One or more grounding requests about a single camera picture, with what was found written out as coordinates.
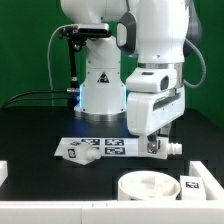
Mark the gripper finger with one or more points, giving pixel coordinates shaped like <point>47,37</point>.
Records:
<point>152,145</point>
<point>165,130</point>

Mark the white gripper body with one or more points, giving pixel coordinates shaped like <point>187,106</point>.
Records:
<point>147,112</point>

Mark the white round stool seat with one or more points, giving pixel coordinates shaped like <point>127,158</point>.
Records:
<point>147,185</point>

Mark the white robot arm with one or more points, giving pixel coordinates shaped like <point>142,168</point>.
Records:
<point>155,32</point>

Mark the white marker sheet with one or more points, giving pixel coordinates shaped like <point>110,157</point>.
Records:
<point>118,147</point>

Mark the white L-shaped fence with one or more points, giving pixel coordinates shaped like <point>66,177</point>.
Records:
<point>210,211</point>

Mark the white left fence block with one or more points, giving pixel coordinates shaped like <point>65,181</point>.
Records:
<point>3,172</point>

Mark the black camera stand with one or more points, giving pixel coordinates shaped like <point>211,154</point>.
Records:
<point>77,36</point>

